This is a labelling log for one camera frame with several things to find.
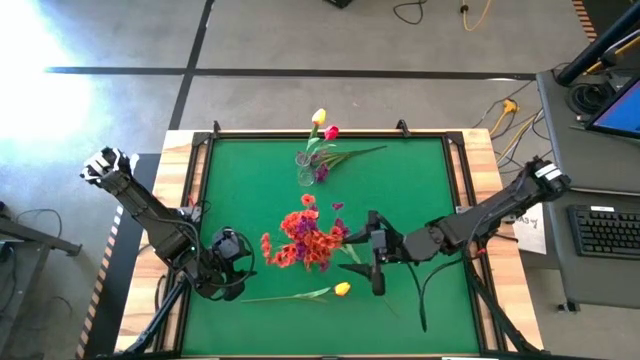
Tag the white paper sheet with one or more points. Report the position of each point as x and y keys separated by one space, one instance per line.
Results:
x=532 y=235

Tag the pinkish red tulip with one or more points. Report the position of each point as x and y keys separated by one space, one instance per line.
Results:
x=331 y=132

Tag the grey metal stand leg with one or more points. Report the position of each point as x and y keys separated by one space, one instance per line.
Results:
x=45 y=240

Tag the monitor with blue screen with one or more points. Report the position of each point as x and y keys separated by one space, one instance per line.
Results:
x=625 y=112

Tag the black table clamp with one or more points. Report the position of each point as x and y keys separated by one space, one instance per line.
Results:
x=216 y=128
x=403 y=128

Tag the grey desk with keyboard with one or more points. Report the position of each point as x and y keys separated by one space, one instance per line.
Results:
x=590 y=280

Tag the black hazard striped floor mat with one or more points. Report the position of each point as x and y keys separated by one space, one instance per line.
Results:
x=115 y=300
x=585 y=20

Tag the grey desk with monitor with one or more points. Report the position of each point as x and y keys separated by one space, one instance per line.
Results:
x=565 y=150

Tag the clear glass vase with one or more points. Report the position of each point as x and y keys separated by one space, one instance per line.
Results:
x=306 y=177

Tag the black metal rig frame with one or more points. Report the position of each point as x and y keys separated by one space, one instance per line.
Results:
x=455 y=140

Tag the black monitor pole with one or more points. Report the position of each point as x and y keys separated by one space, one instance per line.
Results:
x=595 y=50

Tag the yellow and red tulip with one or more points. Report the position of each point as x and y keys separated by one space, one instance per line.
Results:
x=318 y=116
x=342 y=288

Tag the black keyboard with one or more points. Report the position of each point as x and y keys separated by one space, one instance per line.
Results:
x=605 y=232

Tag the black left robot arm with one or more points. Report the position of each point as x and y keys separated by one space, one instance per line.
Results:
x=135 y=200

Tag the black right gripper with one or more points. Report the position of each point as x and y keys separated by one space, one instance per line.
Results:
x=387 y=247

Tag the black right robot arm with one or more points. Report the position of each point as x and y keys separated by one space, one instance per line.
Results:
x=500 y=205

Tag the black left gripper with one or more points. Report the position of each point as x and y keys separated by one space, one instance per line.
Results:
x=220 y=275

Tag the loose green grass stem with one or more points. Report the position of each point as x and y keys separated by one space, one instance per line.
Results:
x=352 y=252

